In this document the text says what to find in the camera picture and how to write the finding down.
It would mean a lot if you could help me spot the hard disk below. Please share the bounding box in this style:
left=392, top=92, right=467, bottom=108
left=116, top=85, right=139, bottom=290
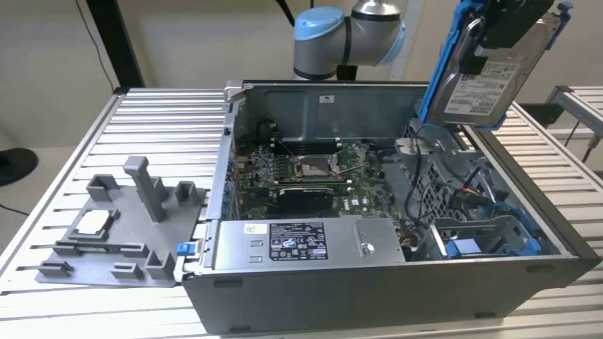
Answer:
left=416, top=0, right=574, bottom=132

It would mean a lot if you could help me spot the grey metal disk bay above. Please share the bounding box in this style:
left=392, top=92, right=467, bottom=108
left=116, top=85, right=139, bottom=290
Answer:
left=426, top=213, right=543, bottom=261

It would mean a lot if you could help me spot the black box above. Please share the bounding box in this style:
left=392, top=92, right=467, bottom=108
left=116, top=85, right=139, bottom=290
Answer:
left=519, top=102, right=566, bottom=125

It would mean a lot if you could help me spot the metal slat side table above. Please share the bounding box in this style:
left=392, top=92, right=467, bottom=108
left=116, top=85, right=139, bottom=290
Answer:
left=546, top=84, right=603, bottom=132

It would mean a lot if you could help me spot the metal socket cover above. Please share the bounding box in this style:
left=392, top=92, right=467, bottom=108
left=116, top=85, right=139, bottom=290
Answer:
left=335, top=145, right=372, bottom=169

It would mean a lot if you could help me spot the perforated metal drive cage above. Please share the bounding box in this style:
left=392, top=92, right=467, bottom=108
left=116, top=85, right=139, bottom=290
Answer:
left=383, top=118, right=486, bottom=227

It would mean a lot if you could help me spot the green motherboard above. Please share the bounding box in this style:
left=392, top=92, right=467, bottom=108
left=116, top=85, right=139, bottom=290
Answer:
left=232, top=139, right=402, bottom=220

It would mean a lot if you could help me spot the CPU socket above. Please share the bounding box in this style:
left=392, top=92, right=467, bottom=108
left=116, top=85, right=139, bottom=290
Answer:
left=292, top=154, right=344, bottom=178

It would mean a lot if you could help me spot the blue plastic drive carrier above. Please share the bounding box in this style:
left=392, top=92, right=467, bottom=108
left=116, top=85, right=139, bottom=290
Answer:
left=444, top=238, right=484, bottom=258

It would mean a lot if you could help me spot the black graphics card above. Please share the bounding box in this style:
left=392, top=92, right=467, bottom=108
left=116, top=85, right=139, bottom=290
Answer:
left=271, top=182, right=352, bottom=215

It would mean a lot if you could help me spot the silver power supply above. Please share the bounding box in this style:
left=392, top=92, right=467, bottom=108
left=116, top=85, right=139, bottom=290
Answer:
left=214, top=217, right=407, bottom=268

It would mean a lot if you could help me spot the dark grey PC case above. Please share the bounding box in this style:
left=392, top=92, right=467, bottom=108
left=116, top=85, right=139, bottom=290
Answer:
left=182, top=79, right=602, bottom=335

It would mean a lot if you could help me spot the grey parts rack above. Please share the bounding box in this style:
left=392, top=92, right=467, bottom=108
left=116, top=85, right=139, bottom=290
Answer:
left=35, top=155, right=211, bottom=289

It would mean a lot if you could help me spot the silver CPU chip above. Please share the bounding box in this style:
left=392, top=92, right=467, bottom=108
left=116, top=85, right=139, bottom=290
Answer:
left=75, top=210, right=118, bottom=234

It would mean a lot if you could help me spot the green RAM stick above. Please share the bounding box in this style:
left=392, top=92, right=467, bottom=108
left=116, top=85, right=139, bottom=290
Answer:
left=56, top=242, right=148, bottom=255

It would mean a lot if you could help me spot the black round stand base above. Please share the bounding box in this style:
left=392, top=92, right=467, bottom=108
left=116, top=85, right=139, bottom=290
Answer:
left=0, top=148, right=39, bottom=187

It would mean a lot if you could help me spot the thick black wire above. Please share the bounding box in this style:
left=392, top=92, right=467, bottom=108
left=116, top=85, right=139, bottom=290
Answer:
left=404, top=125, right=428, bottom=227

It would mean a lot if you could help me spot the red yellow black wire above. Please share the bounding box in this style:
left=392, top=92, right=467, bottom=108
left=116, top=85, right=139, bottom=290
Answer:
left=458, top=186, right=492, bottom=206

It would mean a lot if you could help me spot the light blue wire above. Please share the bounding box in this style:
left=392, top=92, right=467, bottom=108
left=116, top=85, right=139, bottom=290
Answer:
left=483, top=201, right=536, bottom=243

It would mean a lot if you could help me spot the thin wire locking lever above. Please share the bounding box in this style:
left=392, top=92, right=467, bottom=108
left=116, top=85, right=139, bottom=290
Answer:
left=272, top=136, right=303, bottom=160

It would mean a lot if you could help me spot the black upright post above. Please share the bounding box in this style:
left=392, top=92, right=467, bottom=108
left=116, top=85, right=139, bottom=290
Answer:
left=92, top=0, right=146, bottom=90

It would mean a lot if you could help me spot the black floor cable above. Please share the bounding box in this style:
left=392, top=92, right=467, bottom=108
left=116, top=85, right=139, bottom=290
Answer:
left=0, top=201, right=31, bottom=216

